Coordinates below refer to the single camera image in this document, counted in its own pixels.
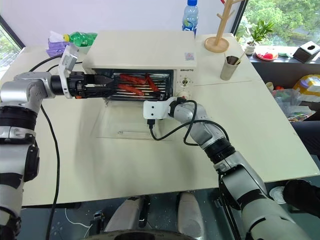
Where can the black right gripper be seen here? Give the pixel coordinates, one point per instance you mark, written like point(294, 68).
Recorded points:
point(163, 96)

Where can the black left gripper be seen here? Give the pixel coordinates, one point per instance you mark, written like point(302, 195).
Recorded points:
point(76, 83)

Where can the metal oven tray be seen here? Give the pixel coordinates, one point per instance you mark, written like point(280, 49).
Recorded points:
point(140, 87)

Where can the glass toaster oven door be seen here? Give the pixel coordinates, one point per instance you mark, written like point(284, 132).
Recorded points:
point(125, 120)

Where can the dark rounded robot base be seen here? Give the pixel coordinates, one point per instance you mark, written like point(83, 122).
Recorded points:
point(140, 236)

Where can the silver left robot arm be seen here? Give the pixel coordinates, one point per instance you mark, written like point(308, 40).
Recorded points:
point(15, 140)

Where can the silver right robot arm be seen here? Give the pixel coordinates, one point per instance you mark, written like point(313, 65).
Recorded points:
point(240, 175)

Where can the red sausage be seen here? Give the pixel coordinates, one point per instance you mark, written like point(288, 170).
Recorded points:
point(151, 83)
point(131, 90)
point(132, 78)

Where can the cream toaster oven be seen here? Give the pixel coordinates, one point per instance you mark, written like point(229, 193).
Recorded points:
point(140, 50)

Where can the green plastic bottle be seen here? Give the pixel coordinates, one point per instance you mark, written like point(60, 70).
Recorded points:
point(81, 38)

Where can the purple plastic bag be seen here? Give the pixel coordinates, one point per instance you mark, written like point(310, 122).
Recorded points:
point(56, 46)

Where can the metal cup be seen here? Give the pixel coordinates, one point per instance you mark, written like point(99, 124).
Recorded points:
point(228, 70)

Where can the wooden mug tree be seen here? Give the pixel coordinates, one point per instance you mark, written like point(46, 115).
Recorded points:
point(217, 42)

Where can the blue drink bottle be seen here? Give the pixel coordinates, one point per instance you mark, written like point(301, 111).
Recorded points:
point(190, 17)

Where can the wooden stick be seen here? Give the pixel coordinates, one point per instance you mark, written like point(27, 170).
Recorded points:
point(240, 58)

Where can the pink plate with red items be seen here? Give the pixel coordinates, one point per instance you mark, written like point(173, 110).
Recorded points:
point(266, 55)

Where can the small potted plant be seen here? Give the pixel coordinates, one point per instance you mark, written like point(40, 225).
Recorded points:
point(260, 31)

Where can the grey robot leg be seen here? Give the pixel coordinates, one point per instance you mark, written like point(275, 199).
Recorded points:
point(126, 215)
point(190, 215)

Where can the pale green bowl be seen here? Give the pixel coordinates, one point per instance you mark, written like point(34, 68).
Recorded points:
point(285, 54)

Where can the clear bin of small items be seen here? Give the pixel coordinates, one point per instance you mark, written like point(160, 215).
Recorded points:
point(292, 102)

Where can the yellow and white toy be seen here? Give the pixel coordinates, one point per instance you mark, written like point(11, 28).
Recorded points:
point(308, 86)

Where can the white round lid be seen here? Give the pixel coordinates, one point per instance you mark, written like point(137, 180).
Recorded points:
point(277, 195)

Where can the black tissue box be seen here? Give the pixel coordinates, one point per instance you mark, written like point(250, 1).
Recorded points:
point(307, 51)

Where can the black rounded object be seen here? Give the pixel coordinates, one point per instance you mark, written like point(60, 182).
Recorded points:
point(302, 196)

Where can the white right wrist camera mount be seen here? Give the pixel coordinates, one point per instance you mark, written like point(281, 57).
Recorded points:
point(156, 110)

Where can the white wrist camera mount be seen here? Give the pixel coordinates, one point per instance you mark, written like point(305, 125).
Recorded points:
point(67, 60)
point(156, 110)

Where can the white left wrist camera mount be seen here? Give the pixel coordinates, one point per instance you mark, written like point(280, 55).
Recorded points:
point(67, 60)

